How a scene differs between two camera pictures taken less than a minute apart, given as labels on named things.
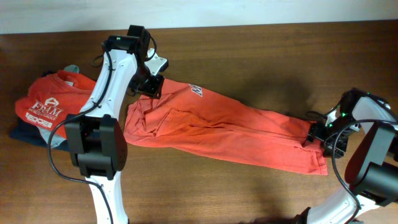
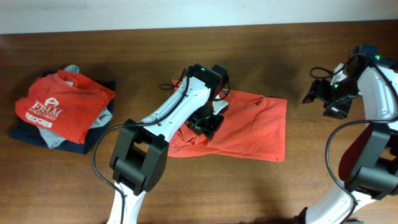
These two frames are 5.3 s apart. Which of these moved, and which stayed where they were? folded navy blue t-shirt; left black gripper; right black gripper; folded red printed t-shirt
Moved: right black gripper; left black gripper
Stayed: folded red printed t-shirt; folded navy blue t-shirt
